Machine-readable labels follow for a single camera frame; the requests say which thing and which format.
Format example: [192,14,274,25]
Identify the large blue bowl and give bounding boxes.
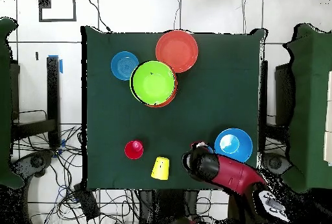
[214,128,254,164]

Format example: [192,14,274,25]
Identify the yellow cup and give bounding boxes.
[150,156,170,181]

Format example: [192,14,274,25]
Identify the orange bowl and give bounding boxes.
[155,30,199,73]
[145,64,179,108]

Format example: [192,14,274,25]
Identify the green bowl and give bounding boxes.
[129,60,177,105]

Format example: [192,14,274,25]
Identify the small blue bowl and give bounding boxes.
[110,51,140,81]

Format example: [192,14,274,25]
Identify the dark green tablecloth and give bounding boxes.
[80,25,267,192]

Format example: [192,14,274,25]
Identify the red cup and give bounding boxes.
[124,140,145,160]

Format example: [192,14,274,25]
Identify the green cloth side table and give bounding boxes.
[0,17,25,189]
[281,23,332,194]

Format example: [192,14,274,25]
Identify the black power brick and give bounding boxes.
[73,183,101,221]

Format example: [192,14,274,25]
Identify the tangle of cables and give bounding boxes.
[12,125,141,224]

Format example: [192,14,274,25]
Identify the black floor cable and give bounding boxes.
[86,0,113,33]

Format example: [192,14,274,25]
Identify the black metal frame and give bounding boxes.
[10,56,62,148]

